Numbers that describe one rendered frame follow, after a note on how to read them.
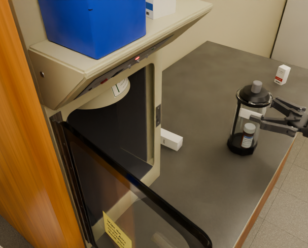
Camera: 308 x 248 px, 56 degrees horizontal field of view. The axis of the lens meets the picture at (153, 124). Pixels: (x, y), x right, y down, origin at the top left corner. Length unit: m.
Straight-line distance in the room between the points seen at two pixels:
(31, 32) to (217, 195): 0.71
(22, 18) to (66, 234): 0.34
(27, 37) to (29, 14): 0.03
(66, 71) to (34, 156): 0.11
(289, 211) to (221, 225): 1.35
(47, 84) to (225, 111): 0.93
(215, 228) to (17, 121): 0.65
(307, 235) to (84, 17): 1.97
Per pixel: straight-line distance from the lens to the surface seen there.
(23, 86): 0.34
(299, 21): 3.52
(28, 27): 0.43
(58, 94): 0.42
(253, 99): 0.92
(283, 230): 2.10
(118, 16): 0.38
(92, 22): 0.35
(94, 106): 0.61
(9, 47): 0.32
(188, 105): 1.26
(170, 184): 0.94
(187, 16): 0.51
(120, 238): 0.55
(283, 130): 0.91
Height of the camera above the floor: 1.68
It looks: 40 degrees down
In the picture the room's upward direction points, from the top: straight up
